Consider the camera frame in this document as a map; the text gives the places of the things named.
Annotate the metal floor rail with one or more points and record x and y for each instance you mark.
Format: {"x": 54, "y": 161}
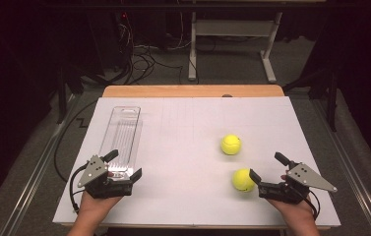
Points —
{"x": 32, "y": 177}
{"x": 353, "y": 183}

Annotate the white metal desk frame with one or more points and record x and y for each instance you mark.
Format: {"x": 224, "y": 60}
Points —
{"x": 235, "y": 28}

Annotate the person's left hand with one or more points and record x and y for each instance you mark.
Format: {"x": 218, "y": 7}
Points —
{"x": 94, "y": 205}

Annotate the dark metal stand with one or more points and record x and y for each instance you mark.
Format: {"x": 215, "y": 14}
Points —
{"x": 62, "y": 98}
{"x": 331, "y": 98}

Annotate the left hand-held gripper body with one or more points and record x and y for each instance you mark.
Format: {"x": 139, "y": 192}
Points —
{"x": 91, "y": 170}

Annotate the wooden table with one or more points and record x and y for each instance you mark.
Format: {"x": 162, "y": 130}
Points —
{"x": 193, "y": 90}

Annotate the person's right hand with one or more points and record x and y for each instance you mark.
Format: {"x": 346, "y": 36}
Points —
{"x": 296, "y": 213}

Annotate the clear plastic tray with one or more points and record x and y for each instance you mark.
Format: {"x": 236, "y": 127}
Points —
{"x": 122, "y": 131}

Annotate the yellow tennis ball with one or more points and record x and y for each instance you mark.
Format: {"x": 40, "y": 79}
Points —
{"x": 231, "y": 144}
{"x": 242, "y": 179}

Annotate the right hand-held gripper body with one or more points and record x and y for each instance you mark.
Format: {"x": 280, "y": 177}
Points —
{"x": 304, "y": 177}

